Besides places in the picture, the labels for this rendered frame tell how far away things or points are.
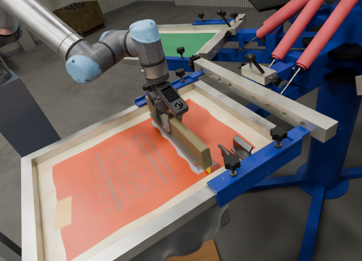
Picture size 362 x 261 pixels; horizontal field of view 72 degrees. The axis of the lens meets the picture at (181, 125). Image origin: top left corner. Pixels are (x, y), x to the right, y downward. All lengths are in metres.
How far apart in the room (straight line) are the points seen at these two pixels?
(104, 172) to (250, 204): 1.18
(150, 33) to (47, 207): 0.60
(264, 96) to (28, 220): 0.81
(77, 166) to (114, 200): 0.24
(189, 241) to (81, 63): 0.65
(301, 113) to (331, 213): 1.13
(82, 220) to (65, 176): 0.22
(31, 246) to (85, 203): 0.17
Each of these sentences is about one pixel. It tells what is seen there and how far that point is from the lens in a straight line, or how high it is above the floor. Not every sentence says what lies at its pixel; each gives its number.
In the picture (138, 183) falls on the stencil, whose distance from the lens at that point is 0.80.
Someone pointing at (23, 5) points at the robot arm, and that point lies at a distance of 0.78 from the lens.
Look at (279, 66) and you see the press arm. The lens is 1.07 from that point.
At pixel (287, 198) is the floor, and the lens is 1.88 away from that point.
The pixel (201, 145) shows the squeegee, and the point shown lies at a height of 1.06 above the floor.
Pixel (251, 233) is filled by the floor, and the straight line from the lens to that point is 1.73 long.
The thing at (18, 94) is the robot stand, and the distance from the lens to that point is 1.24.
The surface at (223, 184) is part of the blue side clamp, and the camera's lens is 0.67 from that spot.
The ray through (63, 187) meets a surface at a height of 0.95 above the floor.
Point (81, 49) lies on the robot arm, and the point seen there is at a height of 1.35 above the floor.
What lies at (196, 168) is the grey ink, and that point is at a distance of 0.77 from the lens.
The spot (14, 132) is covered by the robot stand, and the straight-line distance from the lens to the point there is 1.29.
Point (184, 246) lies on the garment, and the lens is 0.93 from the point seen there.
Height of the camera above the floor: 1.53
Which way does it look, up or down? 37 degrees down
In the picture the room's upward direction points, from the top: 15 degrees counter-clockwise
